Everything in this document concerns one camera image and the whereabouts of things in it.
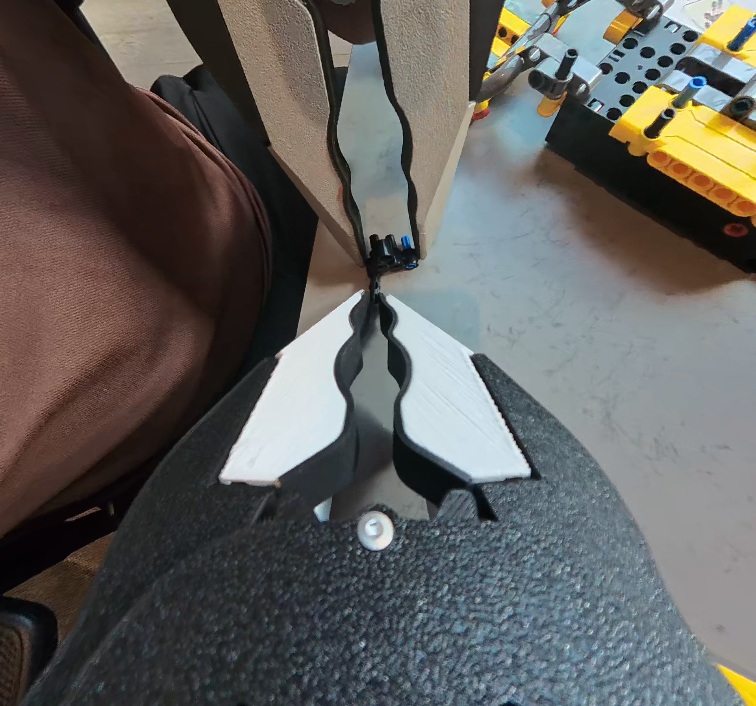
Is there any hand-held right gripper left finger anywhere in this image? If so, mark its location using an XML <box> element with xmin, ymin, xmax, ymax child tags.
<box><xmin>219</xmin><ymin>290</ymin><xmax>368</xmax><ymax>524</ymax></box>

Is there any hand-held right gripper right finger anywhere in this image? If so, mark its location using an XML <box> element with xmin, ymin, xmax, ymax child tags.
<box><xmin>378</xmin><ymin>293</ymin><xmax>534</xmax><ymax>510</ymax></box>

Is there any yellow black brick vehicle model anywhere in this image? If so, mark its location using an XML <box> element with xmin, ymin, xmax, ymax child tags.
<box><xmin>472</xmin><ymin>0</ymin><xmax>756</xmax><ymax>274</ymax></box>

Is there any person's brown sweater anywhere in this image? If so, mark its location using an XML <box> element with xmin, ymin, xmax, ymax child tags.
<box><xmin>0</xmin><ymin>0</ymin><xmax>274</xmax><ymax>538</ymax></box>

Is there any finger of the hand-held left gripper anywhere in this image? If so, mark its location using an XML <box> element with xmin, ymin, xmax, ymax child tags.
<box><xmin>209</xmin><ymin>0</ymin><xmax>366</xmax><ymax>265</ymax></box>
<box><xmin>375</xmin><ymin>0</ymin><xmax>475</xmax><ymax>260</ymax></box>

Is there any black connector with blue pin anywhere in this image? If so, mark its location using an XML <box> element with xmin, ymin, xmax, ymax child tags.
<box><xmin>365</xmin><ymin>233</ymin><xmax>422</xmax><ymax>281</ymax></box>

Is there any grey desk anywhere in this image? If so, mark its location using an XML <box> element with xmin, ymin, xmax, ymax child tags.
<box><xmin>298</xmin><ymin>0</ymin><xmax>756</xmax><ymax>668</ymax></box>

